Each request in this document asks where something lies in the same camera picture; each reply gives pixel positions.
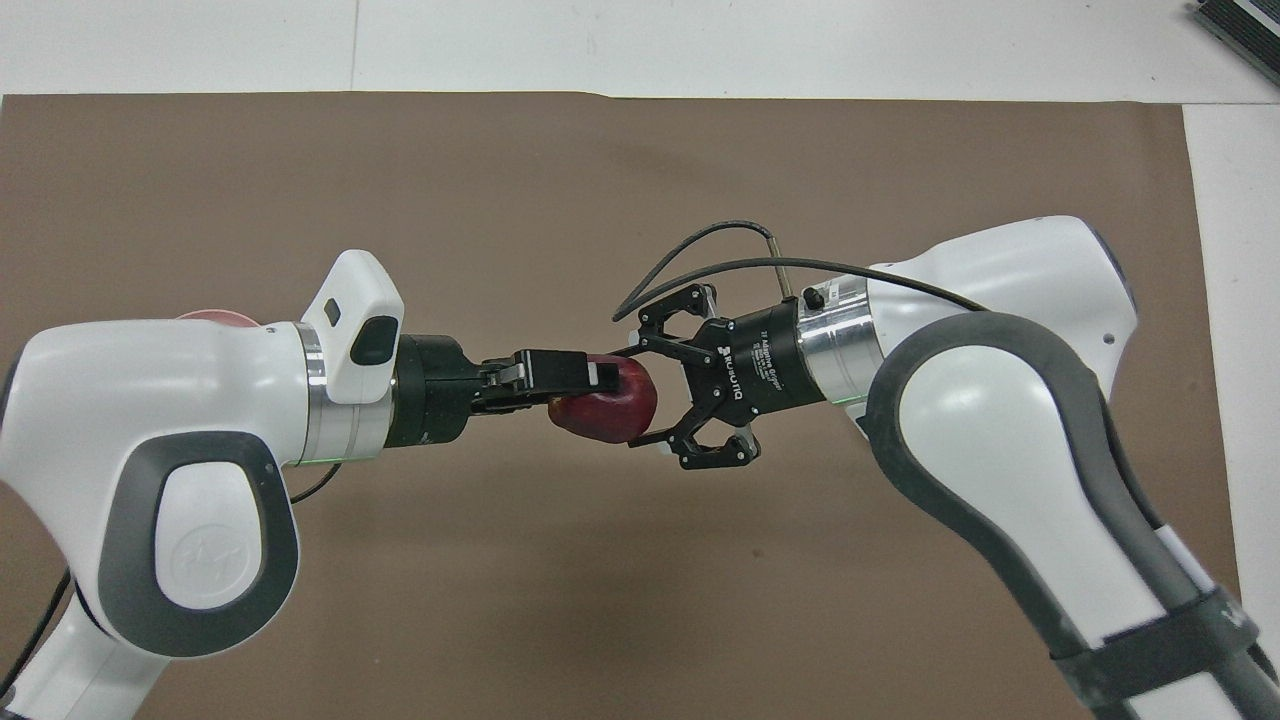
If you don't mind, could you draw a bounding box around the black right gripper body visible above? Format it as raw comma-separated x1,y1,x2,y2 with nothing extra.
708,299,832,417

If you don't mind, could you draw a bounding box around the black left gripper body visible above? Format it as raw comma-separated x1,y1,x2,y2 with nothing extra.
385,335,492,448

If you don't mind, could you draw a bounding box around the dark red apple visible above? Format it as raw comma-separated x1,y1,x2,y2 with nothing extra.
547,355,659,446

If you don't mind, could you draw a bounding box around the brown table mat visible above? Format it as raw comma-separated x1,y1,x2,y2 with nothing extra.
0,92,1256,720

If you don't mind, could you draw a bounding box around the dark ribbed device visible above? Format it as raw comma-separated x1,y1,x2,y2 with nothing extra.
1195,0,1280,59

